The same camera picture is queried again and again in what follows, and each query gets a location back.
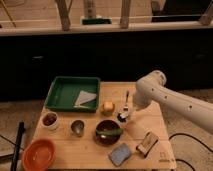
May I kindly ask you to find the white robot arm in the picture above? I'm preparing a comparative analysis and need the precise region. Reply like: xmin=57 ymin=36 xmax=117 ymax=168
xmin=133 ymin=70 xmax=213 ymax=135

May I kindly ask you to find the small metal cup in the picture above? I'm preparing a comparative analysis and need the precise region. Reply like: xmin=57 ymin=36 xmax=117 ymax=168
xmin=71 ymin=120 xmax=84 ymax=137

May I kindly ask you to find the yellow round food item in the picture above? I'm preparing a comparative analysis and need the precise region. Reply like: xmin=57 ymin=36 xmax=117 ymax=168
xmin=103 ymin=101 xmax=115 ymax=114

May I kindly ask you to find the white folded cloth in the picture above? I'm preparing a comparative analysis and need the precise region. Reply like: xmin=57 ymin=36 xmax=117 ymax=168
xmin=74 ymin=90 xmax=97 ymax=108

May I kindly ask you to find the metal fork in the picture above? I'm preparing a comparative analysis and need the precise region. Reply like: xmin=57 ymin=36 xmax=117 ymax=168
xmin=123 ymin=91 xmax=129 ymax=111

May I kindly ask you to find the green plastic tray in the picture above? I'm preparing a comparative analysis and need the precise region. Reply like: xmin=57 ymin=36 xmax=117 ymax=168
xmin=45 ymin=76 xmax=100 ymax=113

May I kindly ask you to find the green vegetable piece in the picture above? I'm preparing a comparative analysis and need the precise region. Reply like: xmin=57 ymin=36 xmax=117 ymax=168
xmin=95 ymin=128 xmax=123 ymax=136

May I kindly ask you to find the dark brown bowl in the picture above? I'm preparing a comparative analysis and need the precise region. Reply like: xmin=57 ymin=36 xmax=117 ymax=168
xmin=95 ymin=120 xmax=123 ymax=146

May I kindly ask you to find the small white bowl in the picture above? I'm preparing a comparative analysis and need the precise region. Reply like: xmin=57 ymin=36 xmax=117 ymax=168
xmin=41 ymin=112 xmax=59 ymax=130

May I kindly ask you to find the green base wooden stand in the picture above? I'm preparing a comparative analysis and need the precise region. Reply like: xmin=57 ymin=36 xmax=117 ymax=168
xmin=81 ymin=0 xmax=113 ymax=26

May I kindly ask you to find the blue sponge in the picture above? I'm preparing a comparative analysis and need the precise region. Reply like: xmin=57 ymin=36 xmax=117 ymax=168
xmin=108 ymin=143 xmax=131 ymax=166

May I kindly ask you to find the black pole stand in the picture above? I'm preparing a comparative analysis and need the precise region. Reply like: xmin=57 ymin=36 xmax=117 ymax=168
xmin=10 ymin=122 xmax=25 ymax=171

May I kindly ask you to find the orange plastic bowl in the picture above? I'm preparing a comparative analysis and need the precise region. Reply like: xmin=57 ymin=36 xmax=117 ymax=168
xmin=21 ymin=139 xmax=56 ymax=171

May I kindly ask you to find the black cable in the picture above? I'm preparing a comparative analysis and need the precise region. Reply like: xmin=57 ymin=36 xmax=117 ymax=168
xmin=168 ymin=132 xmax=213 ymax=171

